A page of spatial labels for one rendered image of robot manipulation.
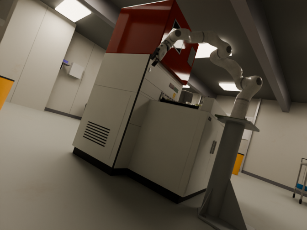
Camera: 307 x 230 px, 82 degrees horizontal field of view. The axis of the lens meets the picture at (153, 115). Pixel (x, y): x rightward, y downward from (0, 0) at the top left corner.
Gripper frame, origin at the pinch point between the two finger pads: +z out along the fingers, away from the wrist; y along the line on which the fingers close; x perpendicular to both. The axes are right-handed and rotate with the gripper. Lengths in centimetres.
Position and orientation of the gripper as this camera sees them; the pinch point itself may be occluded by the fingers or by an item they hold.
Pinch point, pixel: (152, 61)
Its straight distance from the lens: 141.0
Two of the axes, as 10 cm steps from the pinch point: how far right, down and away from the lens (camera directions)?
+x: -7.8, -5.6, 2.7
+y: 1.3, 2.8, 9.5
